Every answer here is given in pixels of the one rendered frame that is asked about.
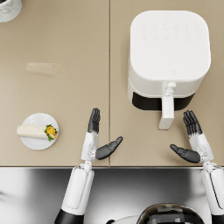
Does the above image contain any white air fryer drawer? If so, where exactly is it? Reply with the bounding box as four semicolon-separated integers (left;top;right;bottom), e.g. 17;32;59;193
131;82;196;130

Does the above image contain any chicken roll wrap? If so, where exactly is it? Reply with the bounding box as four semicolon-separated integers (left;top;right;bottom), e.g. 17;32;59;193
17;123;59;142

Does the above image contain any white air fryer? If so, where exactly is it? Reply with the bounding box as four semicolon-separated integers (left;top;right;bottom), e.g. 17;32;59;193
127;10;212;112

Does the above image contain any white round plate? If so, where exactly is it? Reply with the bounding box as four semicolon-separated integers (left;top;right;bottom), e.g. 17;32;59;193
19;112;60;151

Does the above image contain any dark round robot body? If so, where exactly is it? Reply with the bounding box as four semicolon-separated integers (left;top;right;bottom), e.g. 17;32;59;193
106;203;206;224

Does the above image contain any white patterned pot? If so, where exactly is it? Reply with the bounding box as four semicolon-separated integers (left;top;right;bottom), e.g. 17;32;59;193
0;0;23;24

